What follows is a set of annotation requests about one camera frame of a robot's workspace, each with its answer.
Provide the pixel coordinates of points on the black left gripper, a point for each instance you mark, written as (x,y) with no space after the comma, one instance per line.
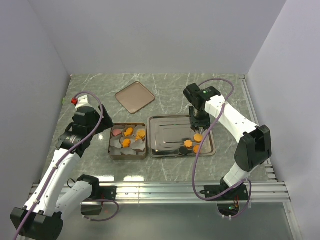
(106,123)

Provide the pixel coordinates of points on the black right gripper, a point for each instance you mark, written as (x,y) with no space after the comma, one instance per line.
(194,122)

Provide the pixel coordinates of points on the pink macaron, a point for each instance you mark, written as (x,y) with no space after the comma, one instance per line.
(116,132)

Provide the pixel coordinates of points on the orange fish cookie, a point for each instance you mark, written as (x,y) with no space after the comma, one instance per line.
(126,143)
(128,132)

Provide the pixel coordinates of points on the black sandwich cookie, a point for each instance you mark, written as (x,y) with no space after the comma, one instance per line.
(183,151)

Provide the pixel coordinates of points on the round sandwich cookie green top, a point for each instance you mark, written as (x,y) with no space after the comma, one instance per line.
(141,133)

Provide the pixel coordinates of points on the rose gold tin lid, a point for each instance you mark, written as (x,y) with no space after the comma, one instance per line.
(134,97)

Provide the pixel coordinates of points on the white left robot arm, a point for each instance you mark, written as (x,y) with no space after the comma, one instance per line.
(42,216)

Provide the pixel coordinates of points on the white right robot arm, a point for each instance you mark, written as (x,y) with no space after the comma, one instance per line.
(209,107)

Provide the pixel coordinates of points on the round tan sandwich cookie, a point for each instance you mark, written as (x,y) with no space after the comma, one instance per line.
(198,137)

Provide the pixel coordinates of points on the chocolate chip cookie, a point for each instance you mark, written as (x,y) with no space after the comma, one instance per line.
(196,149)

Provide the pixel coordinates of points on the white paper cup liners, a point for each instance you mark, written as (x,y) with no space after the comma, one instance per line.
(130,150)

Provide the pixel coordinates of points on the rose gold cookie tin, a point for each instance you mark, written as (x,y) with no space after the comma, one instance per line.
(125,156)

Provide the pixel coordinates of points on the stainless steel tray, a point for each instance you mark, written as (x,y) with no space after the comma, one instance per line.
(167,133)

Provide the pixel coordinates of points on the aluminium front rail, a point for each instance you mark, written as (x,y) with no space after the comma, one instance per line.
(182,193)

